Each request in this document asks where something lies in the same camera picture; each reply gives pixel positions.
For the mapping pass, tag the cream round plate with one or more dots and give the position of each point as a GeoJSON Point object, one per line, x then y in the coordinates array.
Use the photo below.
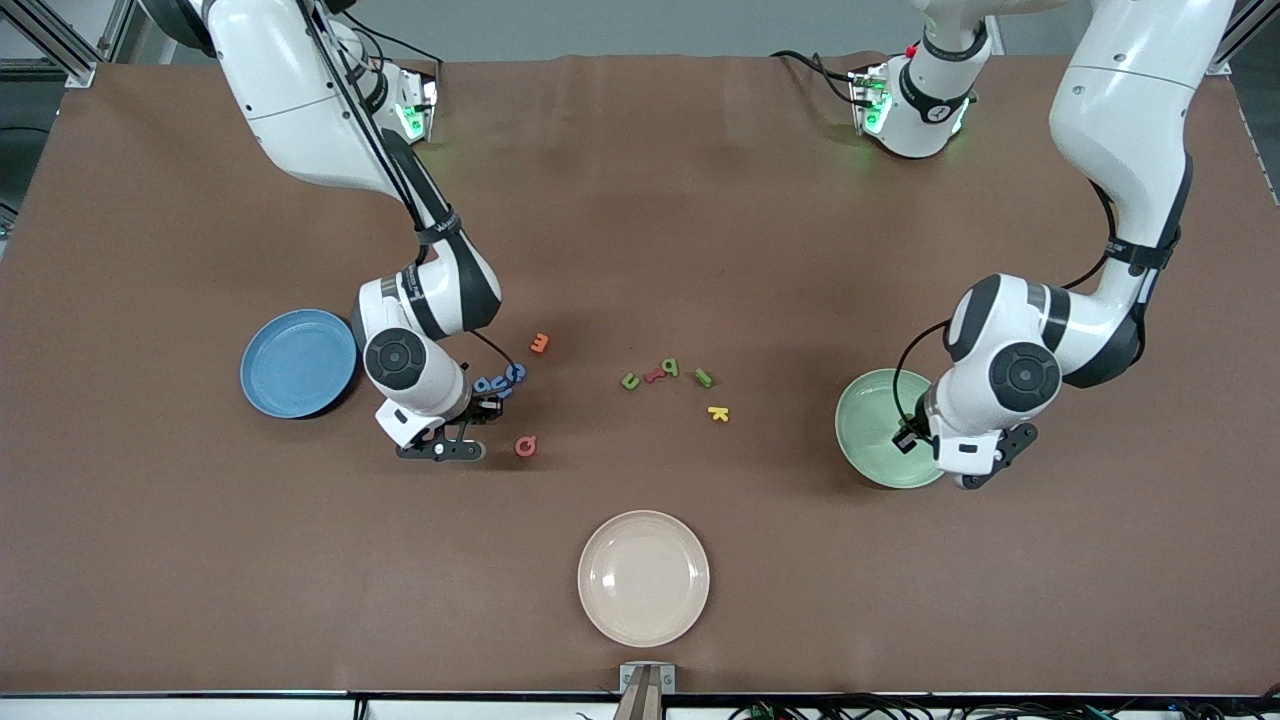
{"type": "Point", "coordinates": [643, 578]}

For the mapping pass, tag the white table edge rail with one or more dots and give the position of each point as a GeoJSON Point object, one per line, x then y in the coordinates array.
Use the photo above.
{"type": "Point", "coordinates": [200, 712]}

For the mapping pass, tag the green round plate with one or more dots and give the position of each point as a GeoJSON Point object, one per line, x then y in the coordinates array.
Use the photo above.
{"type": "Point", "coordinates": [870, 430]}

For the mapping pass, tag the pink foam letter Q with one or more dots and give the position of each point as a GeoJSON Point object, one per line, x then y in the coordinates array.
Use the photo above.
{"type": "Point", "coordinates": [517, 447]}

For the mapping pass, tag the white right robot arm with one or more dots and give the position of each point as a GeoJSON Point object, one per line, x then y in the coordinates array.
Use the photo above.
{"type": "Point", "coordinates": [300, 100]}

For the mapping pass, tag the brown table cover mat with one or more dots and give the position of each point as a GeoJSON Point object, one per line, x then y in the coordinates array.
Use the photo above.
{"type": "Point", "coordinates": [640, 200]}

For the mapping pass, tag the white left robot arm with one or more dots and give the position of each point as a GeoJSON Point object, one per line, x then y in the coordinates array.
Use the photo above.
{"type": "Point", "coordinates": [1130, 100]}

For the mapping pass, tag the aluminium frame profile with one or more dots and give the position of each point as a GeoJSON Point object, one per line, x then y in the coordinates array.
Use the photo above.
{"type": "Point", "coordinates": [60, 45]}
{"type": "Point", "coordinates": [1240, 35]}

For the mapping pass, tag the grey table edge bracket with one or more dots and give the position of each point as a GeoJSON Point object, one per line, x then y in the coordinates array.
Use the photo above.
{"type": "Point", "coordinates": [645, 690]}

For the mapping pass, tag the blue round plate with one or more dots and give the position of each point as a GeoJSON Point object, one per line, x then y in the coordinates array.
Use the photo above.
{"type": "Point", "coordinates": [295, 365]}

